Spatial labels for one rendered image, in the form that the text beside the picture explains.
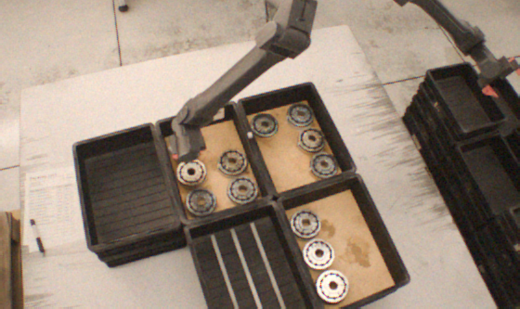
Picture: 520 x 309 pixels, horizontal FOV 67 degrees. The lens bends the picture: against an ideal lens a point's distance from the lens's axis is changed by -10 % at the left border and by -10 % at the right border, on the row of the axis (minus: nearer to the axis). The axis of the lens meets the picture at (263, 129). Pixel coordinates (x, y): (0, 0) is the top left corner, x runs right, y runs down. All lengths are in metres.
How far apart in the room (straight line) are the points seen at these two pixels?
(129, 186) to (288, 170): 0.56
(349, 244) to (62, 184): 1.09
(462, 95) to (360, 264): 1.31
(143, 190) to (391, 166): 0.96
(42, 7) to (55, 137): 1.90
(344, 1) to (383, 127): 1.78
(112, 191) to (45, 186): 0.35
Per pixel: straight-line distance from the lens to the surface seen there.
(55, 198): 1.74
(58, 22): 3.44
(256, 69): 1.00
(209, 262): 1.40
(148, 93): 1.89
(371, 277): 1.45
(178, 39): 3.06
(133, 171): 1.55
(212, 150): 1.55
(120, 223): 1.48
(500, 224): 2.15
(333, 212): 1.48
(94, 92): 1.96
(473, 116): 2.39
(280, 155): 1.55
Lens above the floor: 2.18
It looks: 58 degrees down
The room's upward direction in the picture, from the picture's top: 7 degrees clockwise
